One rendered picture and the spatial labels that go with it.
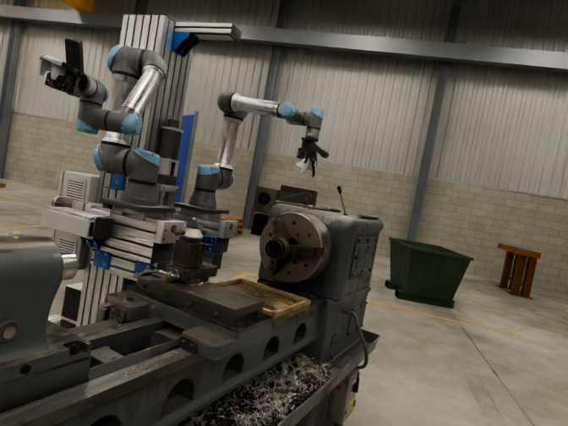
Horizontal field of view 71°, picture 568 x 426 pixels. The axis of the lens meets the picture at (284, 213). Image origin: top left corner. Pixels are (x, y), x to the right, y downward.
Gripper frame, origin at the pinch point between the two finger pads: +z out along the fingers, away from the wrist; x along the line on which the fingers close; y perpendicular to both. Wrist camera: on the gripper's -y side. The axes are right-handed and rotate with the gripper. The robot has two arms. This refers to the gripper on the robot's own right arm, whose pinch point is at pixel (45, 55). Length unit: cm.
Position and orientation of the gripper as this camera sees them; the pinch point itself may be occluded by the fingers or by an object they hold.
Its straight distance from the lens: 139.2
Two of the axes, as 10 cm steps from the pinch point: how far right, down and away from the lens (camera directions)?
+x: -9.5, -3.1, -0.1
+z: 0.0, 0.5, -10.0
